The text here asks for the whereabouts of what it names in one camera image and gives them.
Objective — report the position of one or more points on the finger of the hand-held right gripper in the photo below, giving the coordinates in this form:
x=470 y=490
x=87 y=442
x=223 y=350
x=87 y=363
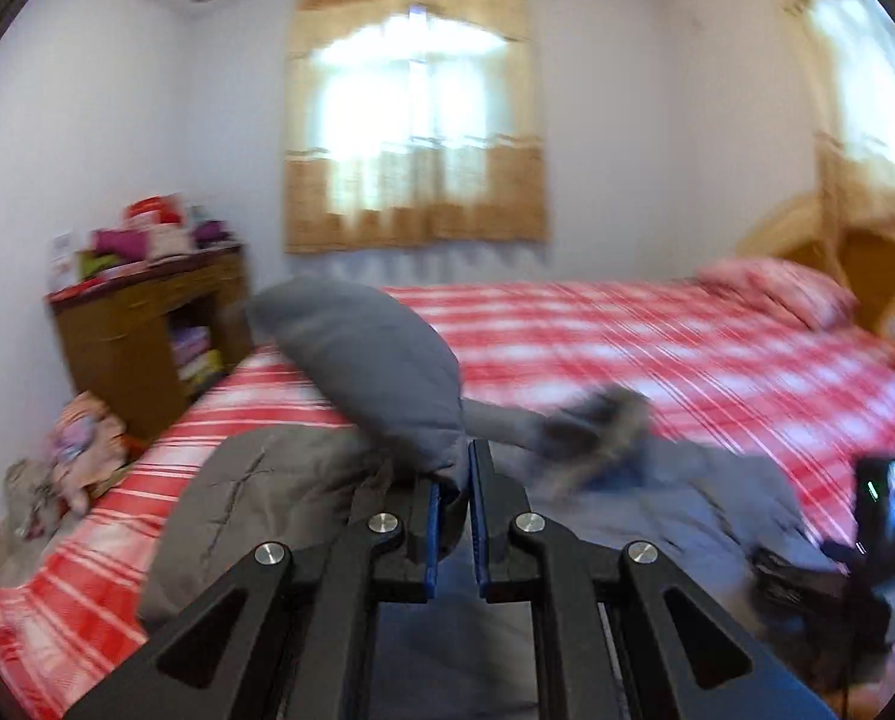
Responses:
x=788 y=581

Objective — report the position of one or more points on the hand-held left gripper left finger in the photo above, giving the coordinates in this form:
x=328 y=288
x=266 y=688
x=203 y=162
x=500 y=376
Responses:
x=434 y=540

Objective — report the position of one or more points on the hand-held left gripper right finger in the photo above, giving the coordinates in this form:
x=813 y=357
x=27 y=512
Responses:
x=481 y=525

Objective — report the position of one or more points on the grey puffer jacket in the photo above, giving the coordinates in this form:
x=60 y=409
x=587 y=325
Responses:
x=357 y=345

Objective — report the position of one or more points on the pile of colourful folded clothes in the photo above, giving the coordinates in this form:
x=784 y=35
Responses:
x=139 y=244

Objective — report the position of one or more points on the wooden headboard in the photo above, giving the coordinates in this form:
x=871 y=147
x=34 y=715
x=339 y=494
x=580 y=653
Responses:
x=867 y=270

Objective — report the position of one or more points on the red plaid pillow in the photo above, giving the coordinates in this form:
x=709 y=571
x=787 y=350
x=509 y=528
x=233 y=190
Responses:
x=785 y=289

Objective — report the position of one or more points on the bed with red plaid sheet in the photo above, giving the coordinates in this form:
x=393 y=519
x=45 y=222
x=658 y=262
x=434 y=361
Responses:
x=642 y=345

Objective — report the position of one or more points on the stack of folded cloths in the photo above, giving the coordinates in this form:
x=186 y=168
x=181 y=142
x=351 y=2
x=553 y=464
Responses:
x=196 y=360

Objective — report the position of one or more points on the tan sheer window curtain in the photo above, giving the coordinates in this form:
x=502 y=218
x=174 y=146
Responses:
x=830 y=157
x=492 y=195

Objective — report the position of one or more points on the heap of pale printed cloth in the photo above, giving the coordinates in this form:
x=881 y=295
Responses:
x=79 y=442

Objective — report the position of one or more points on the brown wooden cabinet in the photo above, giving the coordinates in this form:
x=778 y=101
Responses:
x=117 y=330

